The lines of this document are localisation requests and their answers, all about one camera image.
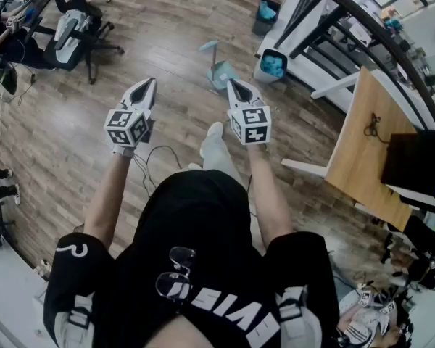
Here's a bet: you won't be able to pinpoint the black bin with blue waste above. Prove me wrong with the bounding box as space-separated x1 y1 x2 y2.
252 0 281 36

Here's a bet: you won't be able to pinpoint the light grey folded garment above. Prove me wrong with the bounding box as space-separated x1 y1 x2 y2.
54 9 92 50

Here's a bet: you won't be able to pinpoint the black box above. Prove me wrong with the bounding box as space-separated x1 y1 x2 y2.
380 130 435 210

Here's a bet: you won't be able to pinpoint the person's black printed t-shirt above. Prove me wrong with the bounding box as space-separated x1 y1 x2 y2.
43 170 340 348

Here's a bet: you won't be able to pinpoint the person's right forearm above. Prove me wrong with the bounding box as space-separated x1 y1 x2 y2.
246 143 294 248

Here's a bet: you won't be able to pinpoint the dark desk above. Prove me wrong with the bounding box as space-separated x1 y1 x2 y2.
0 0 56 43

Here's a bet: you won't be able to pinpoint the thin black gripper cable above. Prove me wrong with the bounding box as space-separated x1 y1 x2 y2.
130 145 184 199

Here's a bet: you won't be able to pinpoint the white harness strap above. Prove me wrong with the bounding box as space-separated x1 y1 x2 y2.
54 291 95 348
275 284 323 348

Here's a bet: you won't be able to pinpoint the grey bin with blue waste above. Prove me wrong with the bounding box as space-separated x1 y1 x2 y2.
253 48 289 84

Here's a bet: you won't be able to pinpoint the black stool seat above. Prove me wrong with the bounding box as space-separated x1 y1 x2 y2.
0 67 19 96

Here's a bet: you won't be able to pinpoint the black office chair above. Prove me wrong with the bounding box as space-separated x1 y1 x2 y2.
32 0 125 86

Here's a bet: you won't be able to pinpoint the person's left forearm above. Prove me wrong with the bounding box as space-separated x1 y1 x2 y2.
83 150 133 248

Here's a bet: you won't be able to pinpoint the teal dustpan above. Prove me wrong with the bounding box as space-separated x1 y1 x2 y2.
198 40 237 93

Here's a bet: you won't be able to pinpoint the person's grey trousers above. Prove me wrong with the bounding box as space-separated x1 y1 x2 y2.
199 132 246 188

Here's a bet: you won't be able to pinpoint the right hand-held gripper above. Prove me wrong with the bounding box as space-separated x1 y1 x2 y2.
226 78 273 146

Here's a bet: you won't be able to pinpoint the wooden desk with white legs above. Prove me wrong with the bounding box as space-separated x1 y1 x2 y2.
281 66 418 231

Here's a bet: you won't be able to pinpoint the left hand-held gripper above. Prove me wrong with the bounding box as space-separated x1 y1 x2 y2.
104 78 158 149

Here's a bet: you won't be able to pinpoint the black coiled cable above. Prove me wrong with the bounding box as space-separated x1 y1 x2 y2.
363 112 391 144

